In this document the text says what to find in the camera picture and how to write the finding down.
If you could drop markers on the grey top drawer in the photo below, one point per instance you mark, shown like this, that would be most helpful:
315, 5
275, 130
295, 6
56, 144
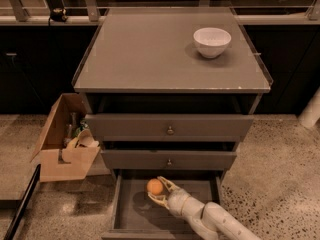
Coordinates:
169, 127

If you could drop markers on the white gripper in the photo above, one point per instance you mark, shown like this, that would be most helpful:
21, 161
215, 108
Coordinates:
176, 199

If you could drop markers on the grey open bottom drawer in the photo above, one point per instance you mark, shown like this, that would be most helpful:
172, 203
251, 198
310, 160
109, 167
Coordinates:
136, 217

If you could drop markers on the bottles and paper in box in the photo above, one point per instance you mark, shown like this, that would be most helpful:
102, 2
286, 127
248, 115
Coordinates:
78, 134

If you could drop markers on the grey drawer cabinet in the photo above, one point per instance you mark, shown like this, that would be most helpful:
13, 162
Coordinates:
144, 61

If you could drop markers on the open cardboard box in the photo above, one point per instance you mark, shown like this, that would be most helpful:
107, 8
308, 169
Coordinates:
57, 162

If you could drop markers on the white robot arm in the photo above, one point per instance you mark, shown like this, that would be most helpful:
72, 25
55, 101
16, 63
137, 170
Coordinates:
271, 193

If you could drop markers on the white ceramic bowl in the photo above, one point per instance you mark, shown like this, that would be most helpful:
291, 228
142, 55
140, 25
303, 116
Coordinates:
211, 42

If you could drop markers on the black bar on floor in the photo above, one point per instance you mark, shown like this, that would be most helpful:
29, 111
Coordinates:
23, 203

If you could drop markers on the small black device on ledge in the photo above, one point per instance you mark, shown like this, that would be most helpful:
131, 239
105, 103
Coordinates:
59, 15

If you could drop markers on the orange fruit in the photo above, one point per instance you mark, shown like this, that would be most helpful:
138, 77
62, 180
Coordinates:
155, 186

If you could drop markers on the grey middle drawer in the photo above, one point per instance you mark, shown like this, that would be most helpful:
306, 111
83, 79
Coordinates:
168, 160

